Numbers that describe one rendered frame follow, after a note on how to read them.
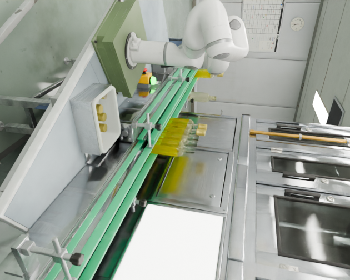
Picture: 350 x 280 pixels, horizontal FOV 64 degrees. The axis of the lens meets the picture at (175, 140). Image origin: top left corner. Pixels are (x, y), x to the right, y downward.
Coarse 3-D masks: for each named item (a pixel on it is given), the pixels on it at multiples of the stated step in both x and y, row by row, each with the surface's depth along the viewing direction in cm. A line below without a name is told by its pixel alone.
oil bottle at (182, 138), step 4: (160, 136) 134; (164, 136) 134; (168, 136) 134; (172, 136) 134; (176, 136) 134; (180, 136) 134; (184, 136) 134; (172, 140) 132; (176, 140) 131; (180, 140) 131; (184, 140) 132; (184, 144) 132
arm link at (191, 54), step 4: (184, 24) 103; (184, 44) 96; (184, 48) 100; (204, 48) 99; (184, 52) 103; (188, 52) 99; (192, 52) 98; (196, 52) 97; (200, 52) 99; (188, 56) 104; (192, 56) 102; (196, 56) 102; (200, 56) 104
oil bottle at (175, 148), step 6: (156, 144) 128; (162, 144) 128; (168, 144) 128; (174, 144) 128; (180, 144) 128; (156, 150) 130; (162, 150) 129; (168, 150) 128; (174, 150) 127; (180, 150) 127
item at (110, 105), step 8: (112, 88) 106; (112, 96) 110; (104, 104) 112; (112, 104) 112; (96, 112) 96; (104, 112) 114; (112, 112) 113; (96, 120) 97; (112, 120) 115; (96, 128) 99; (112, 128) 118; (120, 128) 117; (104, 136) 115; (112, 136) 115; (104, 144) 110; (112, 144) 112; (104, 152) 106
